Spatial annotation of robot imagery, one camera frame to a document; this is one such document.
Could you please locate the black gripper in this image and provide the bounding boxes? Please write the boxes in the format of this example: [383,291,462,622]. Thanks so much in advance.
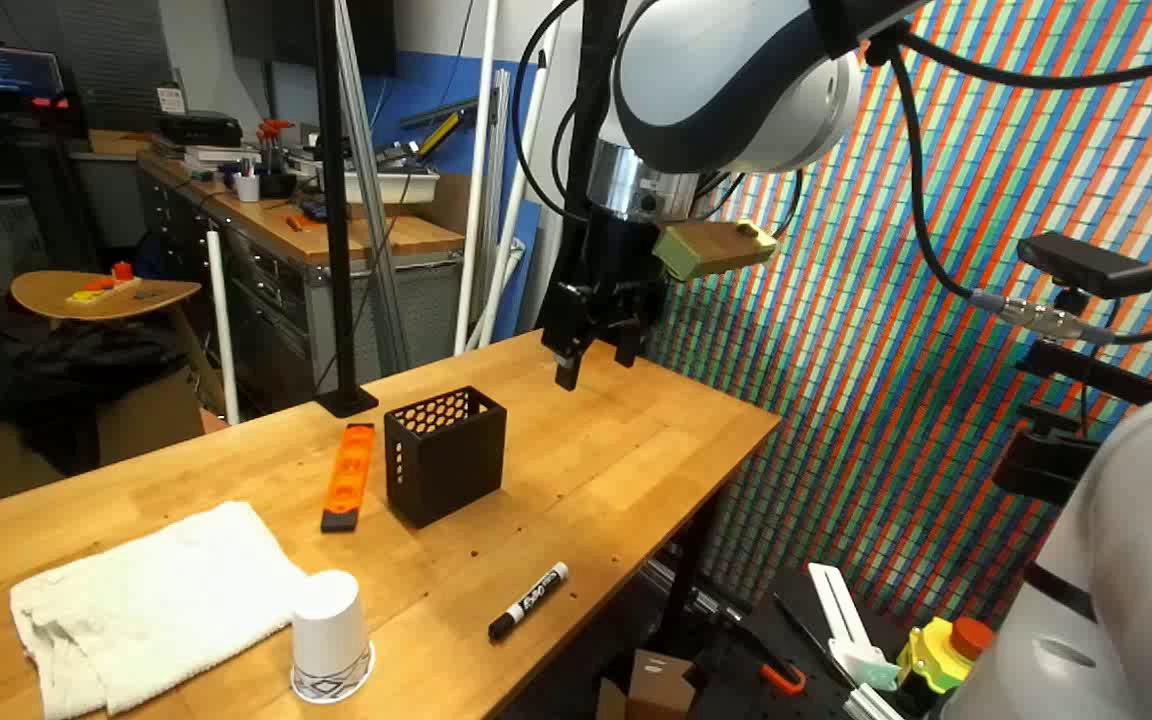
[537,217,673,397]

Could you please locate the black perforated box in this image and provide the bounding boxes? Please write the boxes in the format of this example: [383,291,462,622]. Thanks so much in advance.
[379,383,510,533]

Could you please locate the white cloth towel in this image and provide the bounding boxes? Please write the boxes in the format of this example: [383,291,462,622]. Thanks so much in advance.
[6,496,314,720]

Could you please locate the black white marker pen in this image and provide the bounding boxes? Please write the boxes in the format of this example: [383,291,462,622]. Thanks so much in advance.
[484,560,573,643]

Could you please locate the orange block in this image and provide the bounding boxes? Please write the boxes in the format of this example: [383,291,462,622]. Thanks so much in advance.
[314,419,379,537]

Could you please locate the black pole stand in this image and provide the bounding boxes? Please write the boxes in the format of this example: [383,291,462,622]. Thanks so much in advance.
[310,0,383,419]

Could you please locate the small cardboard box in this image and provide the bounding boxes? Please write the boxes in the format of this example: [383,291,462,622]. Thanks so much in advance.
[592,646,698,720]

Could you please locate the thin white pole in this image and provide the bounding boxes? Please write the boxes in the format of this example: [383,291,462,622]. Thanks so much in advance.
[205,226,242,429]

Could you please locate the white paper cup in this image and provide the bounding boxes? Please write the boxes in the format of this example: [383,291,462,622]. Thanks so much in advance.
[284,569,379,709]

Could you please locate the red yellow toy block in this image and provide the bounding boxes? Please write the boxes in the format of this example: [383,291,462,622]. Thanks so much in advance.
[63,259,143,310]

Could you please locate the round wooden stool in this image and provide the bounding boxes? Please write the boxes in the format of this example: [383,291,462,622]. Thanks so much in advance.
[6,263,205,329]

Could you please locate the yellow wrist camera box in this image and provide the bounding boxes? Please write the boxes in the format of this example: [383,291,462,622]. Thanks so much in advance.
[651,217,782,282]

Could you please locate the white slotted rail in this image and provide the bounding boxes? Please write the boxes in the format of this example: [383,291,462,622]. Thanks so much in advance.
[805,560,909,720]

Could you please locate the orange handled clamp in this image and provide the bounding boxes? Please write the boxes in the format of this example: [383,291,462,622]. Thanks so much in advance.
[756,660,814,698]

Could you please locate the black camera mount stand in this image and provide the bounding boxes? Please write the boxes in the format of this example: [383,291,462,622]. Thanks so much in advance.
[992,291,1152,508]

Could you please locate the black stereo camera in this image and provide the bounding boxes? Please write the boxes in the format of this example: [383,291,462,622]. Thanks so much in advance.
[1011,226,1152,299]

